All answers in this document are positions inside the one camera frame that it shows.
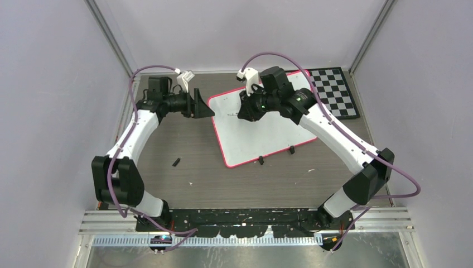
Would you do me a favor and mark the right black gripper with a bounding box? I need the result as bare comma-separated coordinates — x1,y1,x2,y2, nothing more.
238,84,278,122

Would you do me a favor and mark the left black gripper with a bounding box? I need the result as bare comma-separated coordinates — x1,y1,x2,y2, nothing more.
163,88,215,119

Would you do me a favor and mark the pink framed whiteboard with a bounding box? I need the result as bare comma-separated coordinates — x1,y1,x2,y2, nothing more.
207,87,317,168

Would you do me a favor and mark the black marker cap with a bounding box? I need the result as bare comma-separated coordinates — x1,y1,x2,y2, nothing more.
172,158,181,167

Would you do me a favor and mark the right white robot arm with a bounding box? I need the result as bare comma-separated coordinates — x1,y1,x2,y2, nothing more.
236,66,394,229

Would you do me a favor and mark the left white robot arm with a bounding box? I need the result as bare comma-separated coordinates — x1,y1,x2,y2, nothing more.
91,71,215,231

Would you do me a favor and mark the black white checkerboard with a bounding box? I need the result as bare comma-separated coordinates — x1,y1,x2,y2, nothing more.
307,67,360,120

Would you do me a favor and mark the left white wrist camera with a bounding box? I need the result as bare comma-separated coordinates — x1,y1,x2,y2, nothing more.
176,70,195,93

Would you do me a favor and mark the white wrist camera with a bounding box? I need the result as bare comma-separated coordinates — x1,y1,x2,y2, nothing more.
176,70,195,93
236,68,260,96

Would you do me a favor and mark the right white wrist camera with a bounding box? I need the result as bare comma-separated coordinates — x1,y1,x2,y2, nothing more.
236,68,260,96

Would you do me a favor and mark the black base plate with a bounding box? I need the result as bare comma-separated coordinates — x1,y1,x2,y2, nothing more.
135,208,354,238

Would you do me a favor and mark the slotted cable duct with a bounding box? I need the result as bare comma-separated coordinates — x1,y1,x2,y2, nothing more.
92,234,323,247

